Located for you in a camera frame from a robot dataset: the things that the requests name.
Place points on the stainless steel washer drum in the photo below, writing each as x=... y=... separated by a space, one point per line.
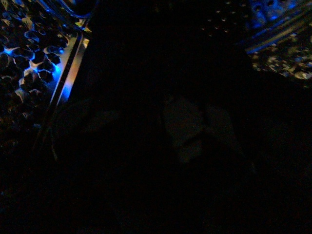
x=42 y=43

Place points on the dark navy knit garment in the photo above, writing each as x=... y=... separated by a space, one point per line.
x=170 y=131

